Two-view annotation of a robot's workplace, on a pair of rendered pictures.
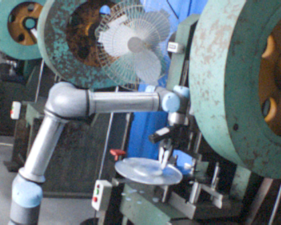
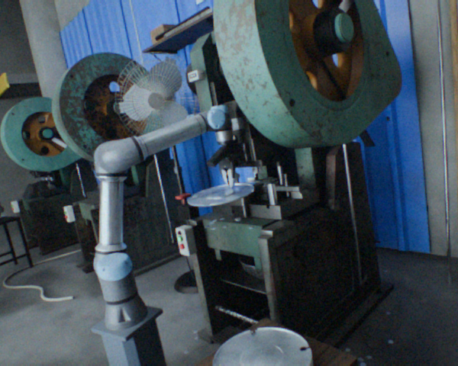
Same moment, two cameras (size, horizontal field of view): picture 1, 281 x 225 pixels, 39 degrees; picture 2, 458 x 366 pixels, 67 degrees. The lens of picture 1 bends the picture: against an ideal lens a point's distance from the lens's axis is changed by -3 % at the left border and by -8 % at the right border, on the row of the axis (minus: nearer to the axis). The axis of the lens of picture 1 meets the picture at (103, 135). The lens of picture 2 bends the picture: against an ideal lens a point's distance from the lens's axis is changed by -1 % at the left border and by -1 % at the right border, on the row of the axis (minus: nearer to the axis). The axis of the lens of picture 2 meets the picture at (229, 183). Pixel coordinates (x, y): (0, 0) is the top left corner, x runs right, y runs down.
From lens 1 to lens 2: 0.34 m
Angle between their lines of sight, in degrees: 13
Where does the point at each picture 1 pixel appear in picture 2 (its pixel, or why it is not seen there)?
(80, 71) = not seen: hidden behind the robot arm
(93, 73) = not seen: hidden behind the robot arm
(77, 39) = (99, 122)
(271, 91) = (306, 63)
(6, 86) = (50, 200)
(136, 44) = (157, 100)
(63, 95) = (109, 149)
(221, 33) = (243, 11)
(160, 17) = (168, 66)
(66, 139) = (129, 217)
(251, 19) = not seen: outside the picture
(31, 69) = (69, 176)
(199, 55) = (228, 48)
